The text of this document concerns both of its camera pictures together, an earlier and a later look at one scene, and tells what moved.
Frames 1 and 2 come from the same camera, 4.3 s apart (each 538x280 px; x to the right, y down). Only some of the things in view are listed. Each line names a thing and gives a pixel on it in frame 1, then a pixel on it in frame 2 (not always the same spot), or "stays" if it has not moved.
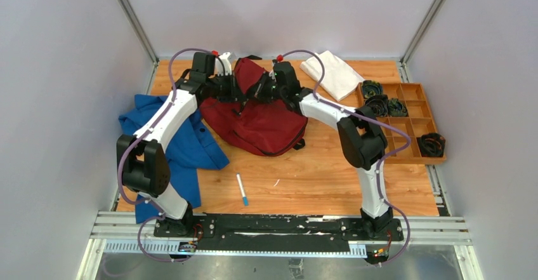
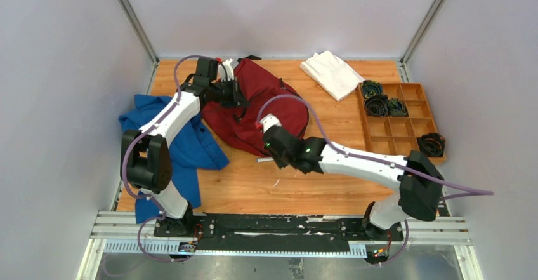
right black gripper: (259, 92) → (280, 163)
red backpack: (262, 127) stays
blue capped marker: (245, 200) → (260, 160)
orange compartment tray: (419, 120) stays
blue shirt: (195, 148) stays
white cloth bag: (339, 79) stays
